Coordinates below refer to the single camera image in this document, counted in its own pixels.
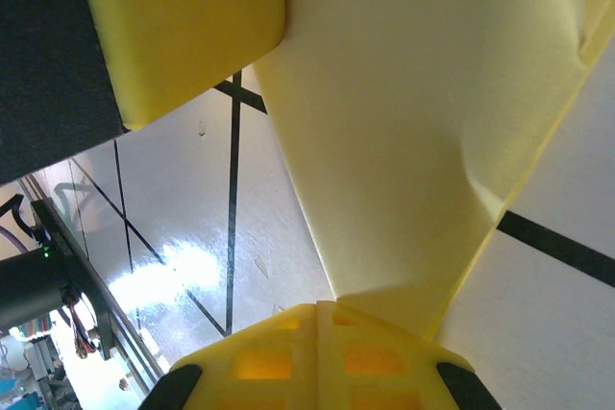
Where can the yellow paper sheet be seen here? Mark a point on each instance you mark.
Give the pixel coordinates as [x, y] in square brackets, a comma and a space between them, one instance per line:
[408, 117]

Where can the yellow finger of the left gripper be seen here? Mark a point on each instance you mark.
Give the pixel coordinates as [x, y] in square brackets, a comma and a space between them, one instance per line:
[182, 26]

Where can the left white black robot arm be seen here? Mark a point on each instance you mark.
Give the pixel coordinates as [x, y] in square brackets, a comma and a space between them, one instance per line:
[29, 290]

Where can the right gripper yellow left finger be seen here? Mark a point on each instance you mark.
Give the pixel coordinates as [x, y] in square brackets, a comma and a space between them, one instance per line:
[269, 371]

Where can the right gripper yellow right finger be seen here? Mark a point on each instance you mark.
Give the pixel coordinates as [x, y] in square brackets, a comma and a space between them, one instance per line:
[375, 367]

